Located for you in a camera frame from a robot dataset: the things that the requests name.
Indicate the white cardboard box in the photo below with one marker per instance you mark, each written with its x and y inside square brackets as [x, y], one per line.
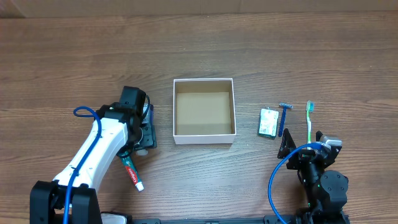
[204, 111]

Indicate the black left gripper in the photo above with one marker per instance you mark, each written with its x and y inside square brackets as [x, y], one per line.
[149, 137]

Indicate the green white toothbrush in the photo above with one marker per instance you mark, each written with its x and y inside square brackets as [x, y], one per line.
[309, 109]

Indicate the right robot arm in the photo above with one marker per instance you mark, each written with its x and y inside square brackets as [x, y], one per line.
[325, 189]

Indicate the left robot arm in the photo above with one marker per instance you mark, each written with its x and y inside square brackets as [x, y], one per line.
[118, 130]

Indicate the clear pump sanitizer bottle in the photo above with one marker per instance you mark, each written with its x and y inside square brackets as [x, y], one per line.
[148, 139]

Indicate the green white soap packet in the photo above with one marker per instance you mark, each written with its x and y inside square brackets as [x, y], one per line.
[268, 121]

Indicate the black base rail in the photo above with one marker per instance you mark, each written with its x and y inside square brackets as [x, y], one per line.
[268, 219]

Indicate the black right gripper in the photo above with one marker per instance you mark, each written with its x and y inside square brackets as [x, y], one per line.
[305, 157]

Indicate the red green toothpaste tube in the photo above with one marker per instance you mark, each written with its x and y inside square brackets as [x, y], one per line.
[131, 170]

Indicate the blue disposable razor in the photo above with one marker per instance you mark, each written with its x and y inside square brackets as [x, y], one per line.
[285, 107]

